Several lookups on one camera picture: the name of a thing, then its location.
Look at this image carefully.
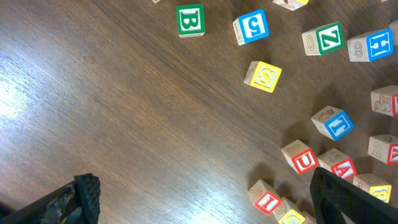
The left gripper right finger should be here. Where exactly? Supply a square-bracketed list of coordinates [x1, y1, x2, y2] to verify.
[310, 167, 397, 224]

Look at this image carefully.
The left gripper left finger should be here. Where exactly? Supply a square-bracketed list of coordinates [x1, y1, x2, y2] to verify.
[1, 173, 101, 224]

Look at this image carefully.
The red A block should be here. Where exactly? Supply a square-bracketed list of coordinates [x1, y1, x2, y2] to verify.
[317, 148, 357, 180]

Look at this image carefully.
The yellow C block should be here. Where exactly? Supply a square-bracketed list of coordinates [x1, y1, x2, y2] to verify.
[272, 197, 306, 224]

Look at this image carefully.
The red I block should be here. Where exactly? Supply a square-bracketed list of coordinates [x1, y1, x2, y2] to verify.
[248, 179, 282, 215]

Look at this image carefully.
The green R block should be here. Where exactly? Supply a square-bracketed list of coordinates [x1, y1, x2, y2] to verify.
[302, 212, 317, 224]

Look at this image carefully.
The yellow block centre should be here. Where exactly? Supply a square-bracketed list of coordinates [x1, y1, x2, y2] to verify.
[353, 174, 392, 203]

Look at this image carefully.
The red U block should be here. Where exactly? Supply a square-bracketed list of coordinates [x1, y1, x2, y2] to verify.
[281, 140, 318, 174]

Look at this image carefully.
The red Y block tilted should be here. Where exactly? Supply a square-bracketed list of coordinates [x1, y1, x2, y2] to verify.
[368, 134, 397, 165]

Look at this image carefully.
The blue T block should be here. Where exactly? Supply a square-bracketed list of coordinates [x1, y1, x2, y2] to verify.
[311, 106, 354, 141]

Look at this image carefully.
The red E block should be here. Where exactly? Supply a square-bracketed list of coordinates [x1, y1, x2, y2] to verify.
[371, 85, 397, 117]

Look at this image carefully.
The yellow S block left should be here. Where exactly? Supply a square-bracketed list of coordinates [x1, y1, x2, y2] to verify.
[244, 61, 282, 93]

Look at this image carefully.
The blue H block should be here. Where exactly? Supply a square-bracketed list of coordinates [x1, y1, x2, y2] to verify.
[347, 29, 394, 62]

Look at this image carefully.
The green Z block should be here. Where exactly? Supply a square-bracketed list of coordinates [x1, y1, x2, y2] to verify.
[302, 22, 344, 56]

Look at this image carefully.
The blue 5 block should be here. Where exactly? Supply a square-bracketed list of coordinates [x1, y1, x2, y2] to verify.
[233, 9, 270, 45]

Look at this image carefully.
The yellow block upper left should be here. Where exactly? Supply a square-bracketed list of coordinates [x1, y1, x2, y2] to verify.
[272, 0, 309, 11]

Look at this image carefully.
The green B block right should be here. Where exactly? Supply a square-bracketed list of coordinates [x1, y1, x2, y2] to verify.
[176, 4, 205, 38]

